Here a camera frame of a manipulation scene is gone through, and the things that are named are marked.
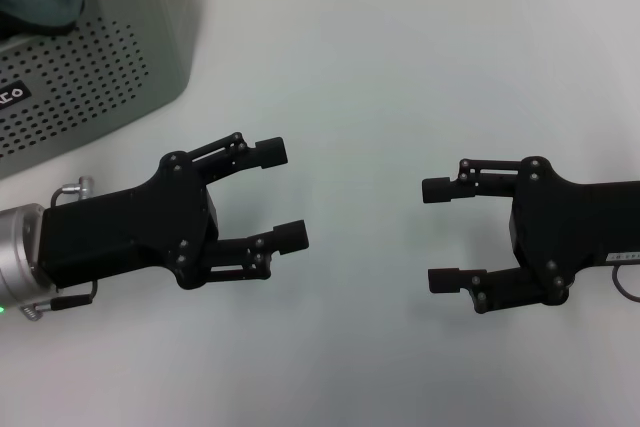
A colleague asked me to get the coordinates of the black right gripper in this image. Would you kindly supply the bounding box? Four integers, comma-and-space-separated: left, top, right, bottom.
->
421, 155, 640, 316

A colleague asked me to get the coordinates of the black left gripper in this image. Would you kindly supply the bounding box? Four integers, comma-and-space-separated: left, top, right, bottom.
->
38, 151, 221, 292

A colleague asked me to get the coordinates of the grey perforated storage box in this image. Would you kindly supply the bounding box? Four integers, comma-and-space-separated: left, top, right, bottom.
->
0, 0, 197, 183

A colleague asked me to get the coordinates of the left silver plug with cable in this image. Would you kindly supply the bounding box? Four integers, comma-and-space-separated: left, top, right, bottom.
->
47, 174, 97, 208

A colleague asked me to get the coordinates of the black cable with spring relief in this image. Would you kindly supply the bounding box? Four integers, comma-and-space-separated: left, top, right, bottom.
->
19, 279, 99, 321

